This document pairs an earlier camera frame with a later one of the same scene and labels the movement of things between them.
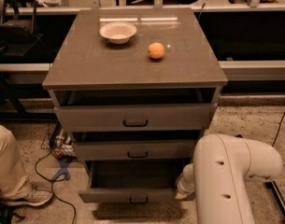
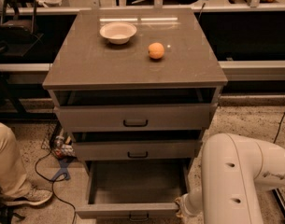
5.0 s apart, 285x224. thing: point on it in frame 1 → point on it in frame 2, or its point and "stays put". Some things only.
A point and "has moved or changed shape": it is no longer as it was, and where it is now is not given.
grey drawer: (133, 181) has moved or changed shape
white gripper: (183, 184) → (188, 205)
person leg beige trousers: (8, 174) stays put
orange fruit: (156, 50) stays put
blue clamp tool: (64, 171) stays put
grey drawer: (135, 150) stays put
